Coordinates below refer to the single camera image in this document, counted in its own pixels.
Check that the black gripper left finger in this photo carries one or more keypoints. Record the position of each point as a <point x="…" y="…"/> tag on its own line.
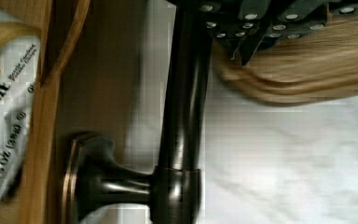
<point x="238" y="27"/>

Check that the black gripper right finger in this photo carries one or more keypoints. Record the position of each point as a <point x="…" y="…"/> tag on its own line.
<point x="283" y="21"/>

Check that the wooden drawer with black handle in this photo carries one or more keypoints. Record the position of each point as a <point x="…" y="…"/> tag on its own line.
<point x="82" y="106"/>

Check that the wooden cabinet base board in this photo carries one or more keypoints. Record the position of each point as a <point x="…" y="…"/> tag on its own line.
<point x="311" y="69"/>

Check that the white potato chips bag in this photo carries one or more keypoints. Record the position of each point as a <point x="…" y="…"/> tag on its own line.
<point x="19" y="58"/>

